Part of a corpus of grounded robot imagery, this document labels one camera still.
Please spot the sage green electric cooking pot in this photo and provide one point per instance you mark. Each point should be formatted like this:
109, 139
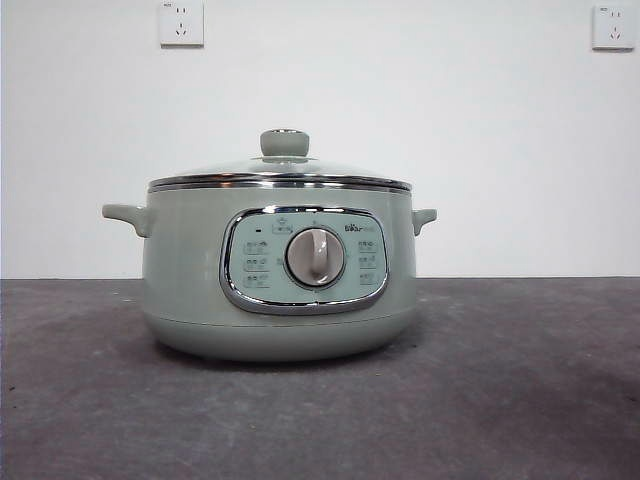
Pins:
185, 260

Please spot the white wall socket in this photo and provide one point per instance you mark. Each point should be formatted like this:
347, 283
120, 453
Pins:
182, 23
613, 27

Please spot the glass lid with green knob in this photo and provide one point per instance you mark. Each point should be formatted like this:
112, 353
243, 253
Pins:
285, 143

